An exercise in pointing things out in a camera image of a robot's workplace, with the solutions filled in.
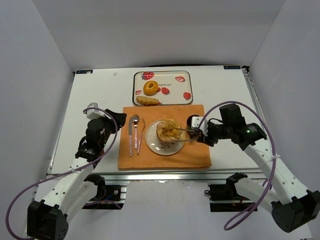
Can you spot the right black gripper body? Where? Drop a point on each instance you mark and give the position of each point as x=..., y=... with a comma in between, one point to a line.
x=203, y=137

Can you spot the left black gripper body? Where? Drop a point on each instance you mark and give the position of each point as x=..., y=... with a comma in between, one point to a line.
x=116, y=119

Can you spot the metal bread tongs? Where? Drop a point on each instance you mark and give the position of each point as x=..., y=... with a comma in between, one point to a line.
x=181, y=135

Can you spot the large sugared ring pastry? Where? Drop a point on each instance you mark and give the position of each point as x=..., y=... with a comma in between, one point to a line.
x=168, y=122

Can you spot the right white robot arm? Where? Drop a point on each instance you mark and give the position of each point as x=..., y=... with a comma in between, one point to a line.
x=290, y=203

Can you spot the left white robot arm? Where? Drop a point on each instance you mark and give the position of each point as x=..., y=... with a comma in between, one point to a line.
x=49, y=218

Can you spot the long twisted bread stick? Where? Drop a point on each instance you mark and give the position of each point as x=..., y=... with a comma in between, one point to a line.
x=147, y=101

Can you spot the dark green cup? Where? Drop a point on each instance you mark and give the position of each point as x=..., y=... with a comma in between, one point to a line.
x=188, y=123

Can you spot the orange cloth placemat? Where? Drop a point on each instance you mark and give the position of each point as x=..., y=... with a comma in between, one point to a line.
x=192, y=155

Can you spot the plain bagel on tray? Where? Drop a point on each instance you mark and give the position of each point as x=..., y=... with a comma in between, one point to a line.
x=150, y=88

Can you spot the cream two-tone plate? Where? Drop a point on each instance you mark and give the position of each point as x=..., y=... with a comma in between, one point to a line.
x=159, y=147

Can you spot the strawberry print tray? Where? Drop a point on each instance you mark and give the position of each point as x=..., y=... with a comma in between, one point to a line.
x=174, y=87

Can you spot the left corner table label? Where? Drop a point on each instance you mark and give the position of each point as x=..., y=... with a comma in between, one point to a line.
x=84, y=71

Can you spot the corner table label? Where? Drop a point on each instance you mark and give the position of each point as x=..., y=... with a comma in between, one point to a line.
x=231, y=67
x=84, y=71

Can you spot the right corner table label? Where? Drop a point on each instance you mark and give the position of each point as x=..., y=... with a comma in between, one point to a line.
x=231, y=67

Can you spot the pink handled knife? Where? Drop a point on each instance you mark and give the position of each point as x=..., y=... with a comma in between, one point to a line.
x=130, y=137

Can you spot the pink handled spoon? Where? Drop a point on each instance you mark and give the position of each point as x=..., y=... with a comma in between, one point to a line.
x=135, y=120

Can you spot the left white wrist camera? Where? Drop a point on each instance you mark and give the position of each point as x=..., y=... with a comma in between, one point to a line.
x=92, y=113

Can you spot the pink handled fork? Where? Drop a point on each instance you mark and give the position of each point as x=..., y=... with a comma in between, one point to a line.
x=141, y=137

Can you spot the aluminium table frame rail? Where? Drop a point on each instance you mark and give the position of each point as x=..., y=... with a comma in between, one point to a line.
x=206, y=175

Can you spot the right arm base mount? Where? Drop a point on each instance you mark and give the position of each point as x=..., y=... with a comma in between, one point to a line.
x=223, y=198

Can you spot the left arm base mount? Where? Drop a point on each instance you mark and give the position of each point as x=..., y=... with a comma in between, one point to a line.
x=108, y=196

